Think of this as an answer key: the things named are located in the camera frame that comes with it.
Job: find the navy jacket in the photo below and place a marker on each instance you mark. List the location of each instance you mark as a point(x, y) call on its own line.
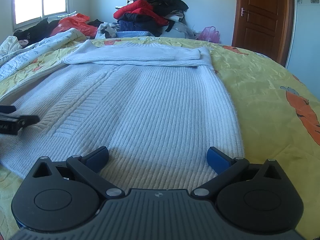
point(135, 25)

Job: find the red plastic bag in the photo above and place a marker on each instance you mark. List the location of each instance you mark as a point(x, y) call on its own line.
point(72, 23)

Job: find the pink plastic bag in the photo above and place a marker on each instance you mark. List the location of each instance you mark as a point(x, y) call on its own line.
point(210, 35)

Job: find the grey plastic bag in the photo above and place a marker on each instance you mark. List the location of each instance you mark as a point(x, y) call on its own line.
point(178, 31)

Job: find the yellow carrot print bed sheet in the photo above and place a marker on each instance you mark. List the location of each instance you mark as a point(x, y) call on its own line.
point(270, 100)

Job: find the white printed quilt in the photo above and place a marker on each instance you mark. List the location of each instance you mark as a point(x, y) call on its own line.
point(50, 45)

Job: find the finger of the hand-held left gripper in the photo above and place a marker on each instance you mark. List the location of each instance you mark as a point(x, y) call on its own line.
point(27, 120)
point(7, 109)

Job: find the white and black garment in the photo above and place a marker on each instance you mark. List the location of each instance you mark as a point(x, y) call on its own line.
point(176, 16)

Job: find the blue knit garment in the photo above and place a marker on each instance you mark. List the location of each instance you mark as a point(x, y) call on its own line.
point(132, 34)

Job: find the white and black printed cloth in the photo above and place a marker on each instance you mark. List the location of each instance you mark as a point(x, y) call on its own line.
point(106, 31)

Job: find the window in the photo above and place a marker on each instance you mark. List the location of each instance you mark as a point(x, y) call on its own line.
point(40, 0)

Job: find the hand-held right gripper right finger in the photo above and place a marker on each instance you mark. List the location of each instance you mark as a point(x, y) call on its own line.
point(217, 158)

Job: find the red jacket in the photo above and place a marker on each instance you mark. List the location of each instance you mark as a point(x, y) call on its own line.
point(140, 8)

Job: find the white knit sweater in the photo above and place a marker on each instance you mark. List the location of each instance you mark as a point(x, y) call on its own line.
point(150, 105)

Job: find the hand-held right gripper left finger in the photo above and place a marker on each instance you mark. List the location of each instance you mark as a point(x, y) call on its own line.
point(97, 158)

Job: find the brown wooden door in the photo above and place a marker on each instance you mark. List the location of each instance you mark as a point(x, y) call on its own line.
point(262, 17)

